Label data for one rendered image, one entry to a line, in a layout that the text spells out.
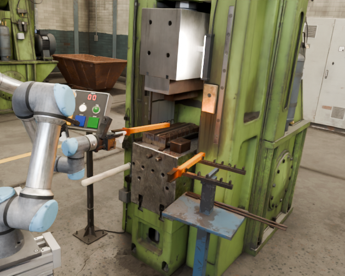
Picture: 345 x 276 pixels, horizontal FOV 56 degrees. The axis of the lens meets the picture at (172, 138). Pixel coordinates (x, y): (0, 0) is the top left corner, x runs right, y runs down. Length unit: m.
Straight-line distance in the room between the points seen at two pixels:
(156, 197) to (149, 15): 1.15
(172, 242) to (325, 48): 5.47
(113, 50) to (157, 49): 8.98
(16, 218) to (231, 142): 1.25
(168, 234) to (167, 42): 1.23
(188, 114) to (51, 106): 1.47
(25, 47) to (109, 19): 4.78
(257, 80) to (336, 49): 4.78
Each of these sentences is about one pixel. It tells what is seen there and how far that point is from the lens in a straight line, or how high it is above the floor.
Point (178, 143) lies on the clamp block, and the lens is 2.02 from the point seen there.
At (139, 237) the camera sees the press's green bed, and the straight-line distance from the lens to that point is 2.51.
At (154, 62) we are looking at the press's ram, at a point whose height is 1.45.
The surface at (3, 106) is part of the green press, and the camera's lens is 6.74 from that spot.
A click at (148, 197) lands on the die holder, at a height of 0.56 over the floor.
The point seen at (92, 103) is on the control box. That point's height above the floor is 1.13.
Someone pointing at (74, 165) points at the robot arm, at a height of 1.04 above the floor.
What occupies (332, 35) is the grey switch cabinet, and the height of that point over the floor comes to 1.80.
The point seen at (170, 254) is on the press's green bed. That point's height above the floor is 0.20.
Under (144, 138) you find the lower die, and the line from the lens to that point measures 2.19.
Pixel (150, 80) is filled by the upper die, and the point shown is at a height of 1.34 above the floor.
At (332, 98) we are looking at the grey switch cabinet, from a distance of 7.00.
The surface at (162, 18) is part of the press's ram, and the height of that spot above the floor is 1.71.
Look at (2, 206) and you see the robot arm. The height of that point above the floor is 1.02.
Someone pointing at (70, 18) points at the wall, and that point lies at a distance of 11.43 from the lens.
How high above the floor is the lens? 1.63
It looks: 18 degrees down
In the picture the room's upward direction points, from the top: 4 degrees clockwise
